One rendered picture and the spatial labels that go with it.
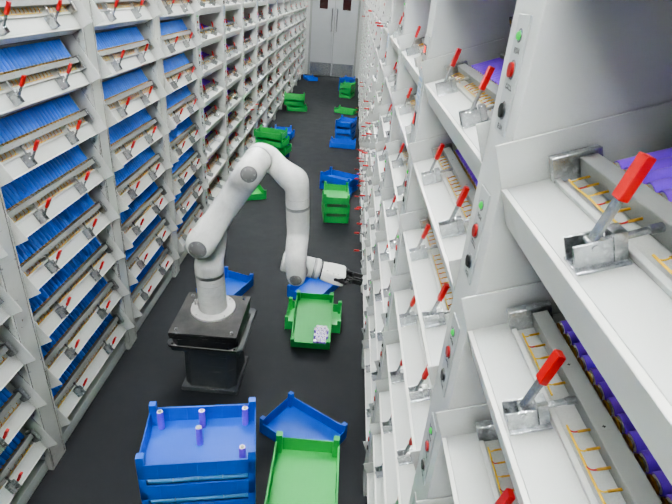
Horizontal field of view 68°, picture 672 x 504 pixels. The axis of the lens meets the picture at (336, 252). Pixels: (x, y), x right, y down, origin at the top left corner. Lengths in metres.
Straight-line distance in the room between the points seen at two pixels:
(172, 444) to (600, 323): 1.34
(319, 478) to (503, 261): 1.18
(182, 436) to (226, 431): 0.12
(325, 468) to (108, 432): 0.99
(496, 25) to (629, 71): 0.70
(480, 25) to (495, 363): 0.84
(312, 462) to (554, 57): 1.41
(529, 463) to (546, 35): 0.40
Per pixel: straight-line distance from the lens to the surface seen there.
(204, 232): 1.96
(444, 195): 1.06
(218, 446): 1.54
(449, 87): 1.09
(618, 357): 0.36
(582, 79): 0.58
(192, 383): 2.41
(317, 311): 2.73
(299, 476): 1.67
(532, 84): 0.56
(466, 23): 1.25
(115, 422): 2.36
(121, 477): 2.17
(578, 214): 0.51
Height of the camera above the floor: 1.64
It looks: 28 degrees down
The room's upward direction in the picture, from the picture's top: 5 degrees clockwise
